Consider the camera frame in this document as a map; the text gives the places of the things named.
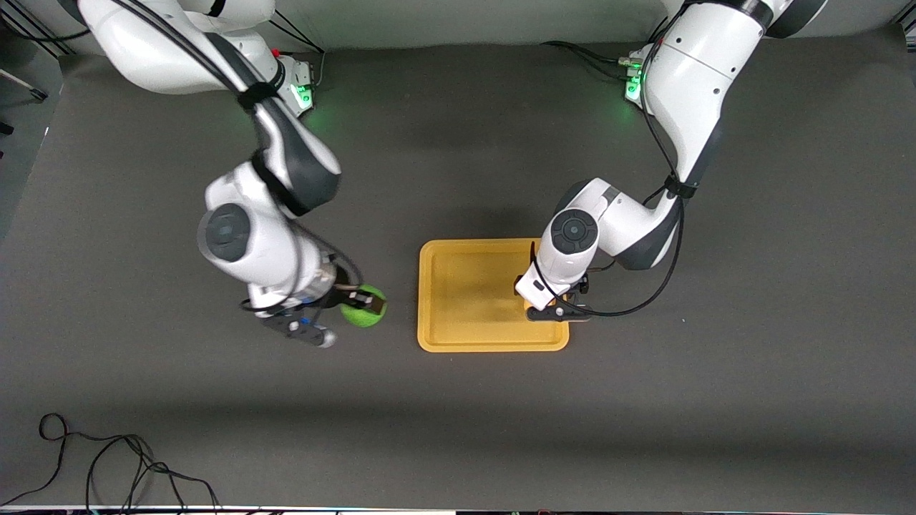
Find green apple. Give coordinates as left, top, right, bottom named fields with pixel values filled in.
left=339, top=285, right=389, bottom=328

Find right arm base with green light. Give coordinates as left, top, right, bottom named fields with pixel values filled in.
left=272, top=49, right=317, bottom=117

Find left arm base with green light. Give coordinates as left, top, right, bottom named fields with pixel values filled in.
left=620, top=44, right=653, bottom=109

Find yellow plastic tray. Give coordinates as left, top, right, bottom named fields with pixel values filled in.
left=417, top=239, right=571, bottom=353

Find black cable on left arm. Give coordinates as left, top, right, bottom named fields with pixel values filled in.
left=530, top=43, right=689, bottom=320

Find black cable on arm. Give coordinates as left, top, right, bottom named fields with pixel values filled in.
left=107, top=0, right=366, bottom=315
left=530, top=43, right=689, bottom=320

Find black cables at left arm base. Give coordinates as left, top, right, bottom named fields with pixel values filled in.
left=540, top=40, right=639, bottom=72

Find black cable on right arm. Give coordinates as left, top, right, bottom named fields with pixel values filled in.
left=107, top=0, right=366, bottom=315

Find black loose cable on floor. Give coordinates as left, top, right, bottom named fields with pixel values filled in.
left=0, top=413, right=223, bottom=513

